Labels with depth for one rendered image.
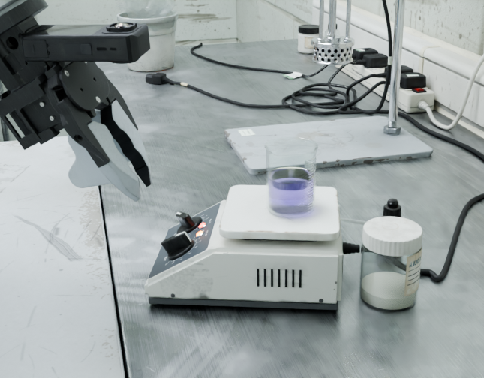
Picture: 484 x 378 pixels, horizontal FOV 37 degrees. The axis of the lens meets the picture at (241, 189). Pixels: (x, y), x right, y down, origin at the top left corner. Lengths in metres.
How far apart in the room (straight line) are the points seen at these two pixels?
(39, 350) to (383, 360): 0.32
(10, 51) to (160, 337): 0.31
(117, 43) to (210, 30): 2.54
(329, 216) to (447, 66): 0.68
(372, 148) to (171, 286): 0.53
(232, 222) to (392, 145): 0.51
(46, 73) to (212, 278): 0.25
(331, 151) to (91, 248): 0.44
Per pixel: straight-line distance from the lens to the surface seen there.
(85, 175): 0.73
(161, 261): 0.78
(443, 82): 1.40
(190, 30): 3.19
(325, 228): 0.72
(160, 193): 1.03
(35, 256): 0.90
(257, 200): 0.78
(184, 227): 0.81
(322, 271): 0.72
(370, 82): 1.55
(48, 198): 1.06
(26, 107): 0.73
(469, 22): 1.41
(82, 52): 0.69
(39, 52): 0.71
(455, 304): 0.79
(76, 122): 0.69
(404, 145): 1.20
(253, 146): 1.18
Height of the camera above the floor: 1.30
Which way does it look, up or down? 23 degrees down
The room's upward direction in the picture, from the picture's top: 1 degrees counter-clockwise
